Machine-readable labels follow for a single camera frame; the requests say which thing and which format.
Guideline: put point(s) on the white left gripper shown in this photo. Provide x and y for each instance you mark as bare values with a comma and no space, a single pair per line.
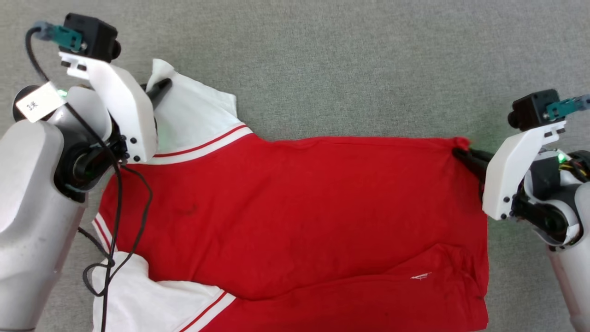
90,113

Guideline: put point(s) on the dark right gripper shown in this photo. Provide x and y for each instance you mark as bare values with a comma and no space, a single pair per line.
553,175

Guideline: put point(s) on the red and white shirt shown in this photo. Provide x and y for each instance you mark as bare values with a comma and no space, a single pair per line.
299,207

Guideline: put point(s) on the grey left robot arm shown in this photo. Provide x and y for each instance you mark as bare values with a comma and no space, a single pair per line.
27,207

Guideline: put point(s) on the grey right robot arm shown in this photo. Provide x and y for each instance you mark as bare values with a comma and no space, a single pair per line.
567,240

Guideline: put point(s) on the white paper label tag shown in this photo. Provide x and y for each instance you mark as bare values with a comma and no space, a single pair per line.
39,102

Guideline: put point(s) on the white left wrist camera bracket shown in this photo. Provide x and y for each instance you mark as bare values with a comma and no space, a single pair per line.
124,106

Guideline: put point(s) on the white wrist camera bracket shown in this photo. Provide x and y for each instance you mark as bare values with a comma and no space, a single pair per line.
124,106
511,170

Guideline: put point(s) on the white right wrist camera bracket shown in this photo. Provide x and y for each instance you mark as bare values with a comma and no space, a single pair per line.
511,170

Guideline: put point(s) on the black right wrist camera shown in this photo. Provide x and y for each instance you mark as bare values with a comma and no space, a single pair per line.
532,109

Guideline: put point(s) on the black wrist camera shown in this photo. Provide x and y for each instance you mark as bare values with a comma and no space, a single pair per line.
532,109
92,36

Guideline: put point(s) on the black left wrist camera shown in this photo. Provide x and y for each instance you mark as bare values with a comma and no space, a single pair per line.
92,36

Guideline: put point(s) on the teal right camera connector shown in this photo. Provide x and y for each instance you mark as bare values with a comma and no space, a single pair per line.
564,107

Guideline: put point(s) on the teal camera connector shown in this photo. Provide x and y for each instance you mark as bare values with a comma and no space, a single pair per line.
64,37
564,107

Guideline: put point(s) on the teal left camera connector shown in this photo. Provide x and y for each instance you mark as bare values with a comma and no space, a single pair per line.
64,37

